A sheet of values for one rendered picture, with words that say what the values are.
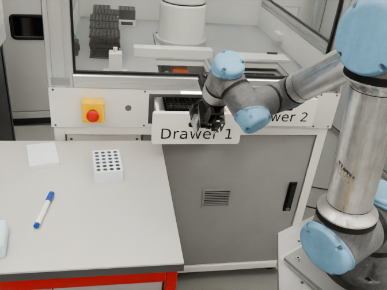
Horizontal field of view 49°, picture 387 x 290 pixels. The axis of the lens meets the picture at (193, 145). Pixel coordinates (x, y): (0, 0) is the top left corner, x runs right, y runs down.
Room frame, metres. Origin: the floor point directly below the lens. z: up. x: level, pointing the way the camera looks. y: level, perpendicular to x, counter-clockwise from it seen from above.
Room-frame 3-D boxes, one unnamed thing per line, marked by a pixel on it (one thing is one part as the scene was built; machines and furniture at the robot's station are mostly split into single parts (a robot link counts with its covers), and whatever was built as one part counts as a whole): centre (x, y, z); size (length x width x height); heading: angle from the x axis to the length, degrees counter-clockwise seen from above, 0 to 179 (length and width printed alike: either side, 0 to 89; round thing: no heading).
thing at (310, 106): (1.39, -0.29, 0.87); 0.29 x 0.02 x 0.11; 102
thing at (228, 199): (1.80, 0.07, 0.40); 1.03 x 0.95 x 0.80; 102
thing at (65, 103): (1.81, 0.09, 0.87); 1.02 x 0.95 x 0.14; 102
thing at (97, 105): (1.24, 0.34, 0.88); 0.07 x 0.05 x 0.07; 102
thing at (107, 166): (1.07, 0.26, 0.78); 0.12 x 0.08 x 0.04; 18
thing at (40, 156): (1.10, 0.47, 0.77); 0.13 x 0.09 x 0.02; 25
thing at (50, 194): (0.85, 0.37, 0.77); 0.14 x 0.02 x 0.02; 3
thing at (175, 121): (1.20, -0.01, 0.87); 0.29 x 0.02 x 0.11; 102
